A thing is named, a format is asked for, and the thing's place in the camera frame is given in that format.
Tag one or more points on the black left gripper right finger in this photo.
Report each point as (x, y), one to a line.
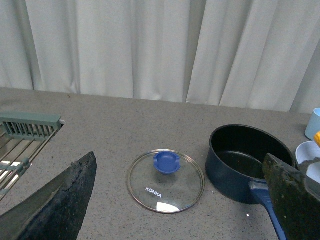
(295, 198)

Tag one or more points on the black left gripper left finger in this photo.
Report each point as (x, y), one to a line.
(57, 210)

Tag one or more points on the glass lid with blue knob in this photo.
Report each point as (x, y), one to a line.
(165, 181)

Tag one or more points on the yellow corn cob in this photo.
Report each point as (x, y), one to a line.
(316, 138)

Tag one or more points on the light blue plate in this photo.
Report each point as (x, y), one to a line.
(307, 157)

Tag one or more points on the light blue cup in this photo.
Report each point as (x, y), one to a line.
(313, 126)

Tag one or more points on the dark blue saucepan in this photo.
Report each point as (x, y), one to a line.
(234, 165)

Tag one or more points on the green dish drying rack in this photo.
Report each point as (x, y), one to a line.
(23, 135)

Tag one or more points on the white curtain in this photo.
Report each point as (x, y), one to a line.
(256, 54)

